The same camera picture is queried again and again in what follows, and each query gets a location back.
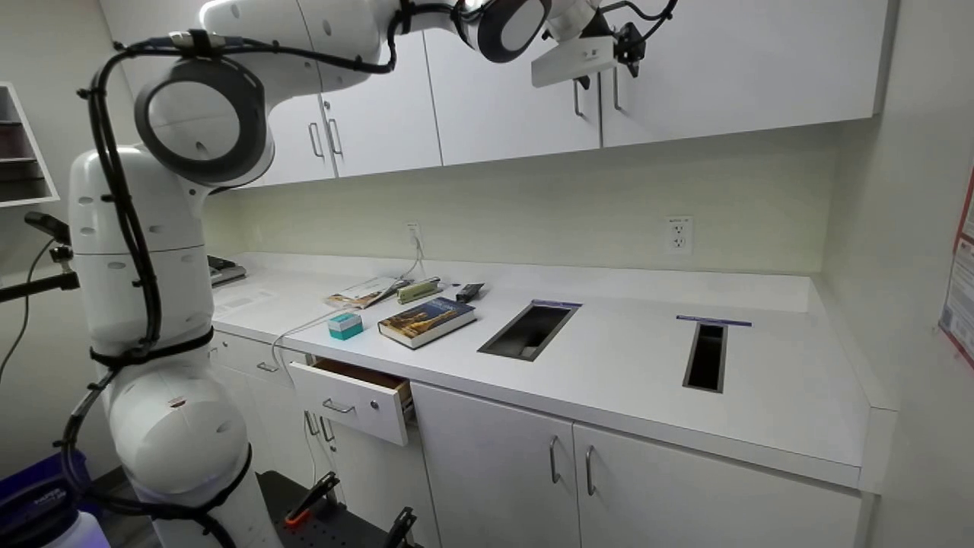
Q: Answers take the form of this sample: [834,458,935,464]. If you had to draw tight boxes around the stack of papers and magazines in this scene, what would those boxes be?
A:
[329,277,405,310]

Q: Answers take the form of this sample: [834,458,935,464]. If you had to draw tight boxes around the open white drawer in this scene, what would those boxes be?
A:
[289,360,410,445]

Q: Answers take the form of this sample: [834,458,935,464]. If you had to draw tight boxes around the black cable on robot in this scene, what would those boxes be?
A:
[54,0,409,531]

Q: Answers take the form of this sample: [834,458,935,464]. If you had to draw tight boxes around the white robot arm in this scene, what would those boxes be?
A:
[70,0,604,548]

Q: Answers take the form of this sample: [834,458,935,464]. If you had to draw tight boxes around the teal small box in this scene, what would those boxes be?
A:
[329,310,363,341]

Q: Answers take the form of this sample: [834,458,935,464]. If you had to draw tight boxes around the wall poster with red border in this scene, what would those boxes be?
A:
[938,177,974,369]

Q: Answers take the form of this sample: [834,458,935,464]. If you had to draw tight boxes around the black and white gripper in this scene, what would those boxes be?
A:
[531,33,616,89]

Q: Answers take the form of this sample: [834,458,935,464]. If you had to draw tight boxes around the wall power outlet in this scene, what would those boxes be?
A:
[665,217,695,253]

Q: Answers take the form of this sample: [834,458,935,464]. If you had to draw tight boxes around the black small device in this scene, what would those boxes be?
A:
[454,284,483,304]

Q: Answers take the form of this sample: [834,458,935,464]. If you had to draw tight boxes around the black stand with red clamps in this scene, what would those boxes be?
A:
[260,472,421,548]

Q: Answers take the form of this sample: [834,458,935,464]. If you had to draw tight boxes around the metal handle of door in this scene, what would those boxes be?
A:
[613,66,625,113]

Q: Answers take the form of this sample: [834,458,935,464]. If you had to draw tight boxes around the upper cabinet door left pair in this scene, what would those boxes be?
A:
[257,91,439,189]

